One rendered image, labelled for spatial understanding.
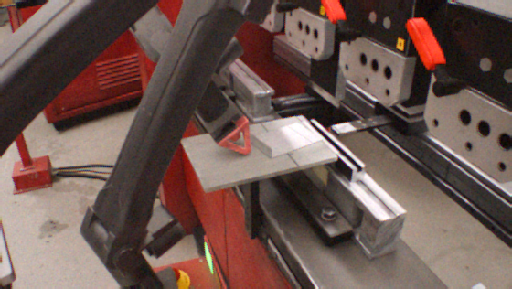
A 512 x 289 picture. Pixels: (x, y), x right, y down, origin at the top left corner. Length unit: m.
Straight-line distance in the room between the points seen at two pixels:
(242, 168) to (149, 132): 0.31
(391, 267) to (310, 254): 0.15
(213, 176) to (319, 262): 0.24
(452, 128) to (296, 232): 0.40
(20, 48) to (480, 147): 0.45
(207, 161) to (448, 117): 0.44
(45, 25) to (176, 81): 0.16
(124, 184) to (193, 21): 0.20
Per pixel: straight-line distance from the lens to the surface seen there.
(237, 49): 0.68
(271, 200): 0.86
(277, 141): 0.81
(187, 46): 0.44
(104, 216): 0.53
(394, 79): 0.57
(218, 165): 0.74
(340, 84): 0.76
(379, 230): 0.71
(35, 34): 0.34
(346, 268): 0.74
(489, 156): 0.48
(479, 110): 0.47
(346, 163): 0.77
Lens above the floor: 1.42
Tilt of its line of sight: 31 degrees down
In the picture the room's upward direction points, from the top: straight up
